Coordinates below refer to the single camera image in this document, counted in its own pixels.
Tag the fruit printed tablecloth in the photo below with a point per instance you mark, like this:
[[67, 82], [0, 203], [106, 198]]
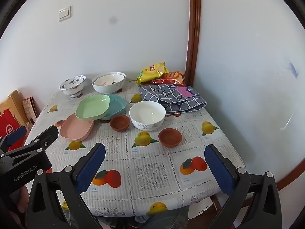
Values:
[[152, 152]]

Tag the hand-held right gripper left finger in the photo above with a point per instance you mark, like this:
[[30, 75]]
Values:
[[91, 167]]

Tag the large white bowl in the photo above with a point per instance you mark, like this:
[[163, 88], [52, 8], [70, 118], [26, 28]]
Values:
[[107, 89]]

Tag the green plate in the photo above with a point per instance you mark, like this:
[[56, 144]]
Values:
[[93, 107]]

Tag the yellow chip bag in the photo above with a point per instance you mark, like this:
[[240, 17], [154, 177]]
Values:
[[152, 72]]

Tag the grey checked cloth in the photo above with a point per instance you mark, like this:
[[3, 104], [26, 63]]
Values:
[[154, 95]]

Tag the blue patterned footed bowl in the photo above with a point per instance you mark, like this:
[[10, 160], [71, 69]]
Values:
[[71, 88]]

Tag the small brown bowl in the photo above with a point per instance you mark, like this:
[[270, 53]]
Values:
[[119, 124], [170, 137]]

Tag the brown patterned box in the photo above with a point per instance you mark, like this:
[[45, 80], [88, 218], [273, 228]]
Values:
[[29, 109]]

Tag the white bowl with grey pattern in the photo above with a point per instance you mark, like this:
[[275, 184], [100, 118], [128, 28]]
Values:
[[147, 114]]

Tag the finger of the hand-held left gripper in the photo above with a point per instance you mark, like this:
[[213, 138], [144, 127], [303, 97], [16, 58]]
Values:
[[47, 136], [16, 133]]

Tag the red chip bag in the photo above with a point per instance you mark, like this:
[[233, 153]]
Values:
[[172, 77]]

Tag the pink plate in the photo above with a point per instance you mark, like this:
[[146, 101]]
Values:
[[76, 128]]

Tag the red box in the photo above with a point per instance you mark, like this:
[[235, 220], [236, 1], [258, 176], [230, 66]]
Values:
[[9, 121]]

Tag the teal plate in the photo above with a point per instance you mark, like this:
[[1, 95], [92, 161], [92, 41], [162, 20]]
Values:
[[116, 105]]

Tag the white wall switch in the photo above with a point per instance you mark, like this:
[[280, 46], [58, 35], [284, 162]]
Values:
[[64, 13]]

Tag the brown wooden baseboard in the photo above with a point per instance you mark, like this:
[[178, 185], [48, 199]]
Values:
[[290, 174]]

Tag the brown wooden door frame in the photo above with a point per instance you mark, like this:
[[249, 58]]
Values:
[[193, 28]]

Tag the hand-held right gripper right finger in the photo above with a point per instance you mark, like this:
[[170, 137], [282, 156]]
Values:
[[219, 171]]

